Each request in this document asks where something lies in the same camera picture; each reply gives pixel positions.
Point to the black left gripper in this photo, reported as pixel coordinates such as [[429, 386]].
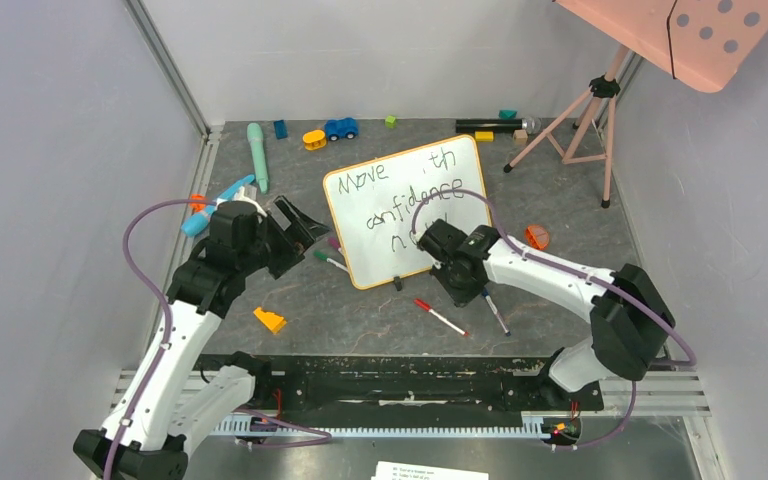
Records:
[[292, 252]]

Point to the orange framed whiteboard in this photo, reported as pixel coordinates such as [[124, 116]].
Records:
[[379, 206]]

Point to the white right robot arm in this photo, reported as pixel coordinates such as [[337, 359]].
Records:
[[628, 318]]

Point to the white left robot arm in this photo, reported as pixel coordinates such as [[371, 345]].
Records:
[[151, 433]]

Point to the green whiteboard marker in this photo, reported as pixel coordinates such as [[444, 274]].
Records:
[[325, 258]]

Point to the red whiteboard marker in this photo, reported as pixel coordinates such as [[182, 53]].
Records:
[[426, 307]]

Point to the blue whiteboard marker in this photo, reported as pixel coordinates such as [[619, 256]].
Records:
[[496, 312]]

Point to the orange wedge block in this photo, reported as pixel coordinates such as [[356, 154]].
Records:
[[270, 320]]

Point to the blue toy crayon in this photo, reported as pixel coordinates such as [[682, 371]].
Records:
[[195, 224]]

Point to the orange toy piece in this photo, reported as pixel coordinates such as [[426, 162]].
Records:
[[197, 203]]

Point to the yellow oval toy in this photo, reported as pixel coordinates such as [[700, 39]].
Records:
[[314, 139]]

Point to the dark blue block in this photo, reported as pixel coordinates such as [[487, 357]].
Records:
[[280, 129]]

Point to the mint green toy crayon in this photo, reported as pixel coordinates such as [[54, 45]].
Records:
[[255, 138]]

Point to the blue toy car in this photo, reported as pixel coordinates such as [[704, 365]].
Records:
[[337, 129]]

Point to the yellow block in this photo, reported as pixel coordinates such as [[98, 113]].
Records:
[[484, 136]]

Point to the printed paper sheet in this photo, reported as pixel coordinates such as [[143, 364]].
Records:
[[401, 471]]

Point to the teal block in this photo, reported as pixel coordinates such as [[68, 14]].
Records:
[[507, 114]]

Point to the orange half round toy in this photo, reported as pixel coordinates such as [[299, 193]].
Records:
[[537, 236]]

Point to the beige wooden block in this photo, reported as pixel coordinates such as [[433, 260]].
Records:
[[521, 137]]

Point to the black microphone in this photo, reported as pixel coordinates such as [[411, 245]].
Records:
[[500, 125]]

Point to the pink tripod stand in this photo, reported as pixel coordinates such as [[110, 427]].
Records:
[[602, 90]]

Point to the pink perforated tray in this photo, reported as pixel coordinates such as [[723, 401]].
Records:
[[701, 43]]

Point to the white cable duct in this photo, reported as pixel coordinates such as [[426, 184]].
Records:
[[245, 426]]

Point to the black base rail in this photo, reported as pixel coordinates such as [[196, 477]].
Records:
[[322, 391]]

